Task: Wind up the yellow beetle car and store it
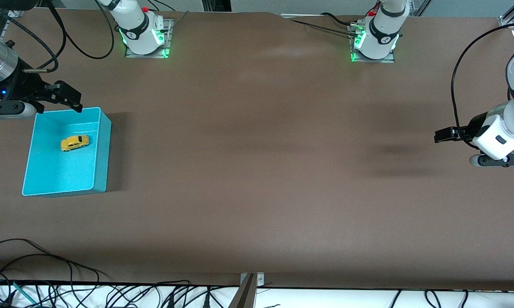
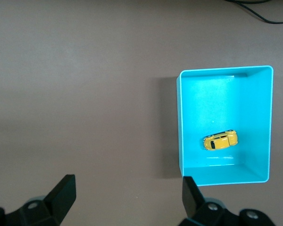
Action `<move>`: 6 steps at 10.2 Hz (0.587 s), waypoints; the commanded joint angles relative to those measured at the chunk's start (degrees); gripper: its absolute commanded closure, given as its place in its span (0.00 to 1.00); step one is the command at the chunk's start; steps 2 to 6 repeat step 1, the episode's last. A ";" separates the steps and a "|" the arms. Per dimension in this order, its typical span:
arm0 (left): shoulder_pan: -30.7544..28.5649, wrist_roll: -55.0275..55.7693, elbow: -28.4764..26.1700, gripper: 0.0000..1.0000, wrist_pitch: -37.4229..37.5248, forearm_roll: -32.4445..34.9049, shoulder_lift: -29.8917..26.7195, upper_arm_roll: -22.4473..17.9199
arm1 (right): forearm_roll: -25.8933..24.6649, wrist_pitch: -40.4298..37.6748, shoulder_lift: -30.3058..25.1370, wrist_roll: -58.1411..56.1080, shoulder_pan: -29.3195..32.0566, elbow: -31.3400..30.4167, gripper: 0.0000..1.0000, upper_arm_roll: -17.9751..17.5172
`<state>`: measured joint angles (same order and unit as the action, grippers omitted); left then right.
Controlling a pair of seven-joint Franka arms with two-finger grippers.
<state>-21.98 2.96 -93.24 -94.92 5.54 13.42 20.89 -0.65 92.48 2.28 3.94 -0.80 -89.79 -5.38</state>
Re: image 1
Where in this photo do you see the yellow beetle toy car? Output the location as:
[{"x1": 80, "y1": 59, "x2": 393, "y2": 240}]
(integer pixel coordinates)
[{"x1": 60, "y1": 135, "x2": 90, "y2": 152}]

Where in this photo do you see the teal plastic bin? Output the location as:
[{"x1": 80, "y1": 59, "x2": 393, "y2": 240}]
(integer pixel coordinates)
[{"x1": 22, "y1": 107, "x2": 112, "y2": 197}]

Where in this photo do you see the slanted aluminium profile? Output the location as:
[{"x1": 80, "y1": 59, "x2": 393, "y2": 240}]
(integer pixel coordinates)
[{"x1": 404, "y1": 0, "x2": 431, "y2": 17}]

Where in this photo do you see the grey metal bar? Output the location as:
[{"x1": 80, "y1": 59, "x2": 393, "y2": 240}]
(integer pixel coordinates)
[{"x1": 228, "y1": 274, "x2": 257, "y2": 308}]

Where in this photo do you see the right gripper black plug cable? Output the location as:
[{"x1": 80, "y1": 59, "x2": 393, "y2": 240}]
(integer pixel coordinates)
[{"x1": 0, "y1": 9, "x2": 67, "y2": 74}]

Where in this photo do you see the right arm looping black cable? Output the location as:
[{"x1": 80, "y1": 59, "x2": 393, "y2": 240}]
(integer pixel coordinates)
[{"x1": 47, "y1": 0, "x2": 115, "y2": 60}]

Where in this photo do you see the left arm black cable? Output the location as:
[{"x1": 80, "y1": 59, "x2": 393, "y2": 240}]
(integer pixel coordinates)
[{"x1": 451, "y1": 22, "x2": 514, "y2": 149}]

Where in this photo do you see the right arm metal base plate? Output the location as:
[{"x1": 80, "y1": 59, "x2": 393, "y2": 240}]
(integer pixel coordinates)
[{"x1": 125, "y1": 18, "x2": 172, "y2": 59}]

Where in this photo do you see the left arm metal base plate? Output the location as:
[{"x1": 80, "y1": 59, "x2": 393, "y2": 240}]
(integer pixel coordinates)
[{"x1": 349, "y1": 24, "x2": 395, "y2": 64}]

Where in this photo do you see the grey base cable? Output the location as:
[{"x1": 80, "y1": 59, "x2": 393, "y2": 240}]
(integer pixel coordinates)
[{"x1": 169, "y1": 11, "x2": 190, "y2": 31}]

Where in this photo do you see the long black looping cable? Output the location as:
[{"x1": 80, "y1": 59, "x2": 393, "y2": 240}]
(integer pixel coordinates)
[{"x1": 0, "y1": 238, "x2": 110, "y2": 283}]

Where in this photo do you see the thick black base cable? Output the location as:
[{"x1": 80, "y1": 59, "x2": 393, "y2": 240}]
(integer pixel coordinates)
[{"x1": 320, "y1": 12, "x2": 357, "y2": 27}]

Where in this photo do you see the thin black base cable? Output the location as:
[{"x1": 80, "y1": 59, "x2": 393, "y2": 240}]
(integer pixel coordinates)
[{"x1": 289, "y1": 19, "x2": 357, "y2": 37}]

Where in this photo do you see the silver table rail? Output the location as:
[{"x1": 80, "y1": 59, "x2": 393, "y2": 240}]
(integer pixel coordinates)
[{"x1": 280, "y1": 14, "x2": 352, "y2": 20}]

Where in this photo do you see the teal cable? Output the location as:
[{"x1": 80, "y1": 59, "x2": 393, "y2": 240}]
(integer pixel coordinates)
[{"x1": 12, "y1": 281, "x2": 38, "y2": 305}]

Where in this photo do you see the small metal edge bracket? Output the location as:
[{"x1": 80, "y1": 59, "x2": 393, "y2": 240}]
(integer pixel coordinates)
[{"x1": 240, "y1": 272, "x2": 265, "y2": 287}]

